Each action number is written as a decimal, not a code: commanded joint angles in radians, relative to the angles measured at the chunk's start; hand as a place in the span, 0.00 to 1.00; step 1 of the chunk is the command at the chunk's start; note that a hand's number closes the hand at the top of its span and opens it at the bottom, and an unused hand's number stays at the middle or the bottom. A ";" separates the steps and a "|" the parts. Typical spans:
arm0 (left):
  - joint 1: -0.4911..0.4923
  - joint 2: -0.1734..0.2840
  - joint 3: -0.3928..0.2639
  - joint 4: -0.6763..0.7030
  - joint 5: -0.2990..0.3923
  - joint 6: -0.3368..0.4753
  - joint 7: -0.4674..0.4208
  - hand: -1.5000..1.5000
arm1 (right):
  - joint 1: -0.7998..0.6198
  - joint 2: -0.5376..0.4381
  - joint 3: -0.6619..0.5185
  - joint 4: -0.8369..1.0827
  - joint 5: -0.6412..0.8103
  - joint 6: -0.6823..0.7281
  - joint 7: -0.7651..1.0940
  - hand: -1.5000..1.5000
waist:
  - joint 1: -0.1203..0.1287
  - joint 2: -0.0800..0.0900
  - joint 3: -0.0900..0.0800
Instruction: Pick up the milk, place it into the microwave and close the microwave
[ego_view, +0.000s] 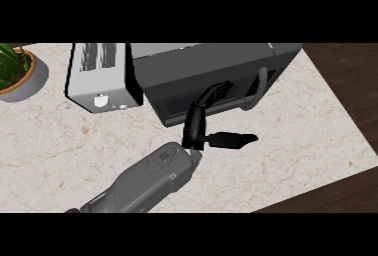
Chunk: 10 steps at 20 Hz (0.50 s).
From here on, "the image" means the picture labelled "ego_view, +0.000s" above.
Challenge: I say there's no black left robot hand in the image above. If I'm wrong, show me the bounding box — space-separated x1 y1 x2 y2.
180 80 260 152

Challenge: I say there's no round grey plant pot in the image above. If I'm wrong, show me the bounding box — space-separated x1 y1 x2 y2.
0 46 50 103

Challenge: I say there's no dark grey microwave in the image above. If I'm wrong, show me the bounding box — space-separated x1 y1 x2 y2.
128 43 304 129

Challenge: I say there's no green leafy plant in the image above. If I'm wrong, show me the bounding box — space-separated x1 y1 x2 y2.
0 43 32 90

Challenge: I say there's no silver toaster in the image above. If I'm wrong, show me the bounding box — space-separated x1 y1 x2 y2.
65 43 146 115

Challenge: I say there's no dark grey microwave door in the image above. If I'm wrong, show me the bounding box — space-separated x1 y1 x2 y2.
140 61 288 129

